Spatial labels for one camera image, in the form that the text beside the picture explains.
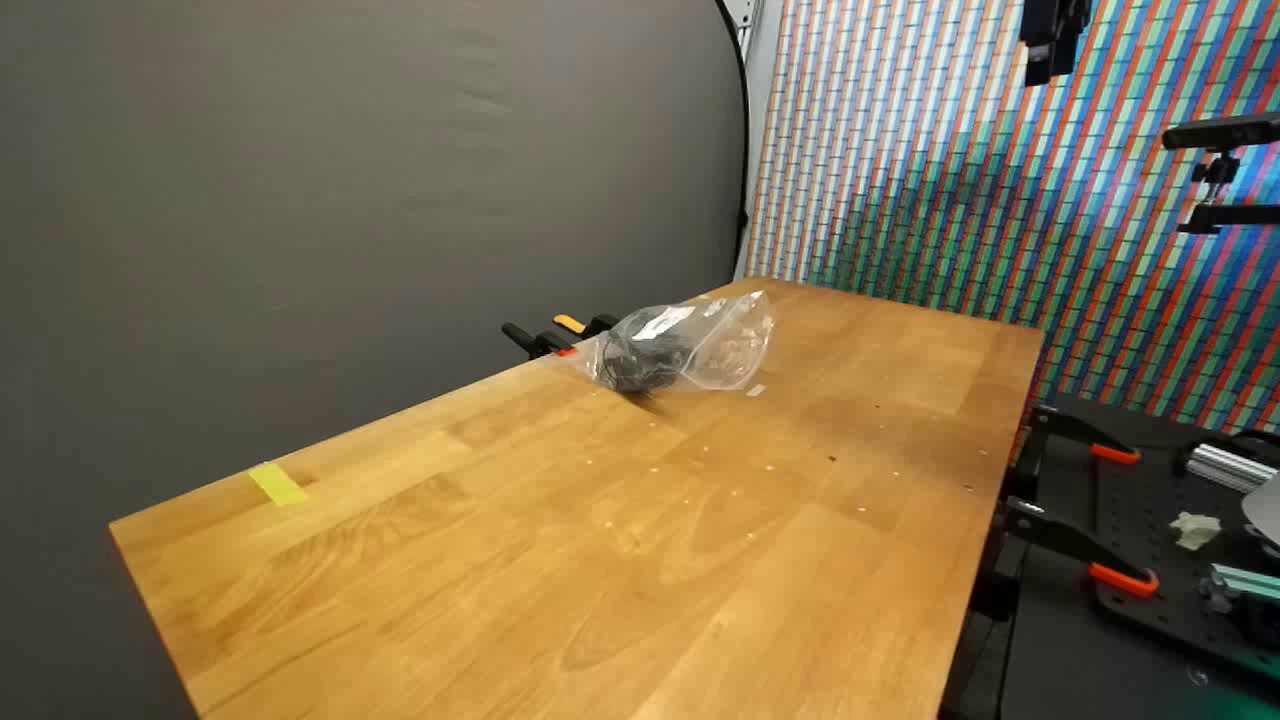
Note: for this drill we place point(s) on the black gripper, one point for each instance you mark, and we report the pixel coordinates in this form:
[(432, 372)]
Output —
[(1057, 28)]

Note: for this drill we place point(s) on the clear plastic bag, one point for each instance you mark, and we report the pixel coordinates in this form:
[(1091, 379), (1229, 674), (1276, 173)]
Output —
[(725, 343)]

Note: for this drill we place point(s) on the grey round robot base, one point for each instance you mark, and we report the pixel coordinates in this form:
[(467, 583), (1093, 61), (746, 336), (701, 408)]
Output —
[(1266, 512)]

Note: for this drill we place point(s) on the silver aluminium extrusion bar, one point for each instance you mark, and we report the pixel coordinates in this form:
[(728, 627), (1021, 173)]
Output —
[(1229, 466)]

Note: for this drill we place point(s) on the small white plastic piece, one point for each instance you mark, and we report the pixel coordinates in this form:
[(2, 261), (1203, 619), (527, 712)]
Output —
[(1196, 528)]

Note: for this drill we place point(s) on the teal aluminium extrusion bar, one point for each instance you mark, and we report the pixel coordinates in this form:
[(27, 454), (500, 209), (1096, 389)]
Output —
[(1246, 583)]

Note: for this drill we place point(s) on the black clamp orange tip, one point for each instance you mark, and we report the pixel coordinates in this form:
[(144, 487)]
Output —
[(528, 336)]

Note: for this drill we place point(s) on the grey fabric backdrop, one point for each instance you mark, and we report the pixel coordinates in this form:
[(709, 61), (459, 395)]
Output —
[(264, 226)]

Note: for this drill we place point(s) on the yellow tape strip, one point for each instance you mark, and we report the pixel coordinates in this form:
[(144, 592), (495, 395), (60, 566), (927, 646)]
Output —
[(276, 487)]

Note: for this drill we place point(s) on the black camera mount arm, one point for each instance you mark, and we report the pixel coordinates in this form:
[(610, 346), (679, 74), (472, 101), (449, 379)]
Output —
[(1223, 133)]

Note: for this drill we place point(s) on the white backdrop frame pole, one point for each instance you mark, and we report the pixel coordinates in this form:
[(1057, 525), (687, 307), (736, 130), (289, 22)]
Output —
[(752, 133)]

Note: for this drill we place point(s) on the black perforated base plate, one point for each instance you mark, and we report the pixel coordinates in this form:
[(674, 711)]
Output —
[(1146, 506)]

